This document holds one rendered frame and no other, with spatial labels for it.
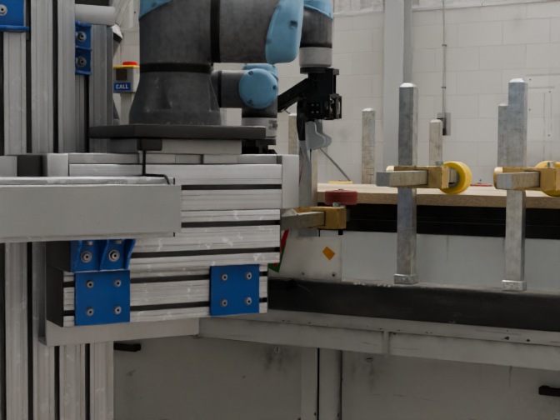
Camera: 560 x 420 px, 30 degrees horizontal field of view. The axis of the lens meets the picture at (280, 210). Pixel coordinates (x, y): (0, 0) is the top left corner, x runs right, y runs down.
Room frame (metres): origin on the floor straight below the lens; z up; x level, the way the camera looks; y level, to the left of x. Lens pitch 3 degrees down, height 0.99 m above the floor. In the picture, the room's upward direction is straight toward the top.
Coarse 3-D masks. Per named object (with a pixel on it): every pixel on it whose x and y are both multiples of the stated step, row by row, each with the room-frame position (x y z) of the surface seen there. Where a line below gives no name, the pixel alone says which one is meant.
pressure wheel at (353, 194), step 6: (330, 192) 2.55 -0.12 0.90; (336, 192) 2.54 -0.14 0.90; (342, 192) 2.54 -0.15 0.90; (348, 192) 2.55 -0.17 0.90; (354, 192) 2.56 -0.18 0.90; (330, 198) 2.55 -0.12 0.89; (336, 198) 2.54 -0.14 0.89; (342, 198) 2.54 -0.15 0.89; (348, 198) 2.55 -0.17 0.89; (354, 198) 2.56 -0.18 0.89; (330, 204) 2.55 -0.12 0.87; (342, 204) 2.54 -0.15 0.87; (348, 204) 2.55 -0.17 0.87; (354, 204) 2.56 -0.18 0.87; (342, 228) 2.58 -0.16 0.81; (342, 234) 2.58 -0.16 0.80
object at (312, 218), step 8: (288, 216) 2.28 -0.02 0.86; (296, 216) 2.31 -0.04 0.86; (304, 216) 2.35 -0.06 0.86; (312, 216) 2.40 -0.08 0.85; (320, 216) 2.43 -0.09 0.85; (288, 224) 2.28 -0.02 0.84; (296, 224) 2.31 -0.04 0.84; (304, 224) 2.35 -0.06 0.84; (312, 224) 2.40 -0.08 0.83; (320, 224) 2.43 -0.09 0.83
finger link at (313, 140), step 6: (306, 126) 2.36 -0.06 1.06; (312, 126) 2.36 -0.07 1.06; (306, 132) 2.36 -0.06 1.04; (312, 132) 2.36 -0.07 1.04; (306, 138) 2.36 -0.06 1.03; (312, 138) 2.36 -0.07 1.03; (318, 138) 2.35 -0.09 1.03; (324, 138) 2.35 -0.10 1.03; (300, 144) 2.37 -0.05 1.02; (306, 144) 2.36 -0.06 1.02; (312, 144) 2.36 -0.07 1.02; (318, 144) 2.35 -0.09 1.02; (306, 150) 2.36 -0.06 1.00; (306, 156) 2.37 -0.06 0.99
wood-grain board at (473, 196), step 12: (324, 192) 2.69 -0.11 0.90; (360, 192) 2.64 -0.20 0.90; (372, 192) 2.63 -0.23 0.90; (384, 192) 2.62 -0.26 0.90; (396, 192) 2.62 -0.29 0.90; (420, 192) 2.63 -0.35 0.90; (432, 192) 2.64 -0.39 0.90; (444, 192) 2.64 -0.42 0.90; (468, 192) 2.65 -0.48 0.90; (480, 192) 2.66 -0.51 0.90; (492, 192) 2.66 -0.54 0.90; (504, 192) 2.67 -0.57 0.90; (528, 192) 2.68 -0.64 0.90; (540, 192) 2.69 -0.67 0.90; (420, 204) 2.57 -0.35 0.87; (432, 204) 2.56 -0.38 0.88; (444, 204) 2.55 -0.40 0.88; (456, 204) 2.53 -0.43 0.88; (468, 204) 2.52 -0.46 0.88; (480, 204) 2.51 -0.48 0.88; (492, 204) 2.50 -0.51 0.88; (504, 204) 2.48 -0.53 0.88; (528, 204) 2.46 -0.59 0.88; (540, 204) 2.45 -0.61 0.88; (552, 204) 2.43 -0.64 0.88
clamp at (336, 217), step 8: (296, 208) 2.49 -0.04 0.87; (304, 208) 2.48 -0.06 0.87; (312, 208) 2.47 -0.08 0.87; (320, 208) 2.46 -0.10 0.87; (328, 208) 2.45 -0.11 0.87; (336, 208) 2.44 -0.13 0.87; (344, 208) 2.47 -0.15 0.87; (328, 216) 2.45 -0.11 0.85; (336, 216) 2.44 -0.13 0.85; (344, 216) 2.47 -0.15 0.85; (328, 224) 2.45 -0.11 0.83; (336, 224) 2.44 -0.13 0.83; (344, 224) 2.47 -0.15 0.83
